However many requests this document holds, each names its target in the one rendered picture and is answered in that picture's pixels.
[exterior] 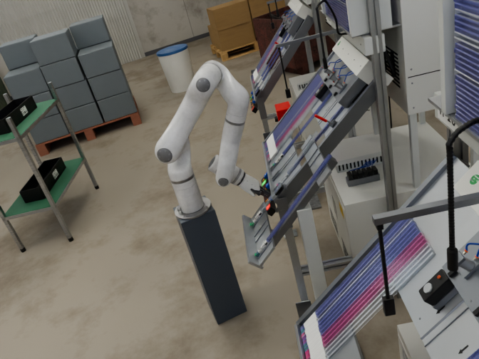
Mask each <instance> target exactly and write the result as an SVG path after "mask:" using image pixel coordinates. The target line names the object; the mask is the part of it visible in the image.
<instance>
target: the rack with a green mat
mask: <svg viewBox="0 0 479 359"><path fill-rule="evenodd" d="M48 86H49V88H50V90H51V93H52V95H53V97H54V99H52V100H47V101H43V102H40V103H36V105H37V109H35V110H34V111H33V112H32V113H31V114H30V115H29V116H28V117H27V118H26V119H25V120H23V121H22V122H21V123H20V124H19V125H18V126H17V127H16V126H15V124H14V122H13V120H12V119H11V117H8V118H6V121H7V123H8V125H9V127H10V128H11V132H10V133H7V134H4V135H0V146H1V145H6V144H9V143H13V142H17V143H18V144H19V146H20V148H21V150H22V152H23V154H24V156H25V158H26V160H27V162H28V163H29V165H30V167H31V169H32V171H33V173H34V175H35V177H36V179H37V180H38V183H39V184H40V186H41V188H42V190H43V193H44V194H45V196H46V198H45V199H41V200H38V201H35V202H29V203H25V201H24V200H23V198H22V196H21V195H19V196H18V197H17V199H16V200H15V202H14V203H13V204H12V205H11V206H10V208H9V209H8V210H7V212H6V213H4V211H3V209H2V208H1V206H0V217H1V219H2V220H3V222H4V223H5V225H6V227H7V229H8V230H9V232H10V234H11V235H12V237H13V239H14V241H15V242H16V244H17V246H18V247H19V249H20V251H21V252H22V253H23V252H25V251H26V249H25V247H24V245H23V244H22V242H21V240H20V238H19V237H18V235H17V233H16V232H15V230H14V228H13V227H12V225H11V223H10V221H9V219H15V218H18V217H24V216H27V215H30V214H36V213H39V212H45V211H48V210H53V212H54V214H55V215H56V217H57V219H58V221H59V223H60V225H61V227H62V229H63V231H64V233H65V234H66V236H67V238H68V240H69V241H70V242H71V241H73V237H72V235H71V233H70V232H69V230H68V227H67V226H66V223H65V222H64V220H63V217H62V216H61V213H60V212H59V210H58V207H57V206H58V205H59V203H60V201H61V200H62V198H63V196H64V194H65V193H66V191H67V190H68V188H69V187H70V185H71V183H72V181H73V180H74V178H75V177H76V175H77V174H78V172H79V170H80V168H81V167H82V165H83V163H84V165H85V167H86V169H87V171H88V174H89V176H90V178H91V181H92V183H93V185H94V187H95V189H98V188H99V186H98V184H97V182H96V179H95V177H94V176H93V173H92V171H91V169H90V166H89V164H88V162H87V159H86V157H85V155H84V154H83V151H82V149H81V146H80V144H79V142H78V140H77V137H76V135H75V133H74V131H73V128H72V127H71V124H70V122H69V120H68V117H67V115H66V113H65V111H64V109H63V106H62V104H61V101H60V100H59V98H58V95H57V93H56V91H55V88H54V86H53V84H52V82H48ZM3 96H4V98H5V100H6V102H7V104H9V103H10V102H11V100H10V98H9V96H8V94H7V93H5V94H3ZM56 104H57V106H58V109H59V110H60V112H61V114H62V117H63V119H64V121H65V123H66V126H67V128H68V130H69V132H70V134H71V137H72V138H73V141H74V143H75V145H76V147H77V150H78V152H79V154H80V156H81V157H80V158H77V159H74V160H68V161H65V162H64V164H65V166H66V168H65V170H64V171H63V173H62V174H61V176H60V177H59V178H58V180H57V182H56V183H55V185H54V186H53V188H52V189H51V191H49V190H48V188H47V186H46V184H45V182H44V180H43V178H42V176H41V175H40V173H39V171H38V169H37V167H36V165H35V163H34V161H33V159H32V157H31V155H30V153H29V151H28V149H27V148H26V146H25V144H24V141H23V140H22V139H23V138H25V139H26V141H27V143H28V145H29V147H30V149H31V151H32V153H33V155H34V157H35V159H36V161H37V163H38V165H39V166H40V165H41V164H42V161H41V159H40V157H39V156H38V153H37V151H36V149H35V147H34V145H33V143H32V141H31V139H30V137H29V136H28V133H29V132H30V131H31V130H32V129H33V128H34V127H35V126H36V125H37V124H38V123H39V122H40V121H41V119H42V118H43V117H44V116H45V115H46V114H47V113H48V112H49V111H50V110H51V109H52V108H53V107H54V106H55V105H56Z"/></svg>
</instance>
